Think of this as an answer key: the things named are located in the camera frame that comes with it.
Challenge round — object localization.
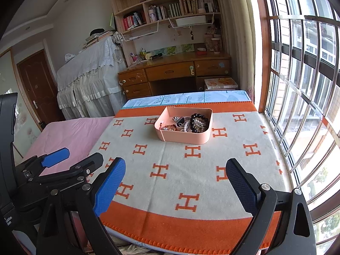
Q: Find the pink jewelry box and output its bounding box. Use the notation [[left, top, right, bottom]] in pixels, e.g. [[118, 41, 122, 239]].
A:
[[154, 106, 213, 145]]

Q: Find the white lace furniture cover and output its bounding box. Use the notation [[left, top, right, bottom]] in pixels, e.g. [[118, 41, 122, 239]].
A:
[[56, 36, 128, 120]]

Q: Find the wooden desk with drawers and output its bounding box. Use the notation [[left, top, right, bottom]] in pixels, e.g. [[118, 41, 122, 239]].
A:
[[118, 51, 232, 99]]

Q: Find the barred window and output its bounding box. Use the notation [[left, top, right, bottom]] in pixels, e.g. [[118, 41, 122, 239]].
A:
[[252, 0, 340, 255]]

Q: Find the orange cover magazine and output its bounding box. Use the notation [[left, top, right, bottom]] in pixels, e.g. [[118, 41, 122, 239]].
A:
[[204, 78, 238, 90]]

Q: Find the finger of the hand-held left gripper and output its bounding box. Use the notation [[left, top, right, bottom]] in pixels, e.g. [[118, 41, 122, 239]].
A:
[[28, 152, 104, 185], [37, 147, 71, 169]]

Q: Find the brown wooden door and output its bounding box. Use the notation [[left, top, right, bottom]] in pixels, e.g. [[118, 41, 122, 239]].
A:
[[16, 49, 66, 128]]

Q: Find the row of books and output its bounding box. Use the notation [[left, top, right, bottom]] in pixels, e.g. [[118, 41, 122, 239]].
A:
[[122, 0, 220, 31]]

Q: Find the patterned jar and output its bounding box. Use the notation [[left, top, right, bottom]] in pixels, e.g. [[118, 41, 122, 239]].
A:
[[211, 37, 223, 52]]

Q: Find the white wire rack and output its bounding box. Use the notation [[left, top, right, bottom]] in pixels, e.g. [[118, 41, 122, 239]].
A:
[[121, 21, 160, 42]]

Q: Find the white hanging basket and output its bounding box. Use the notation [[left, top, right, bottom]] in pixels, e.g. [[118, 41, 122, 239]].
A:
[[168, 14, 214, 29]]

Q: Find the orange and grey patterned blanket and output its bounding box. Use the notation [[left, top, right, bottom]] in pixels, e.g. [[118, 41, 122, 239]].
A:
[[88, 101, 293, 251]]

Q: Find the stack of books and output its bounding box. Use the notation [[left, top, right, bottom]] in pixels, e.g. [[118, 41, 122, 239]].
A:
[[82, 30, 115, 50]]

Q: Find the pink bed sheet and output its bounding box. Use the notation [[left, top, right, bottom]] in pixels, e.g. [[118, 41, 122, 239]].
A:
[[23, 116, 115, 176]]

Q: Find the black bead bracelet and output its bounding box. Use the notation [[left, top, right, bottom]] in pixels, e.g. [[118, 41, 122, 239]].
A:
[[190, 113, 210, 133]]

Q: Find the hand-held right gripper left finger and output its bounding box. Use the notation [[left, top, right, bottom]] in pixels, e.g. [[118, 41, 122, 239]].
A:
[[36, 157, 126, 255]]

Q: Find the beige curtain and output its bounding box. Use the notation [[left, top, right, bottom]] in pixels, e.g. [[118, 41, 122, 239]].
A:
[[215, 0, 256, 96]]

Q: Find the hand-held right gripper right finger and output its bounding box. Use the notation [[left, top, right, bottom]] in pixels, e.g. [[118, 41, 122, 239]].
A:
[[225, 158, 318, 255]]

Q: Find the light blue printed sheet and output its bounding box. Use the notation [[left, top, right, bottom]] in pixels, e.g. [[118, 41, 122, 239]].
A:
[[123, 90, 252, 109]]

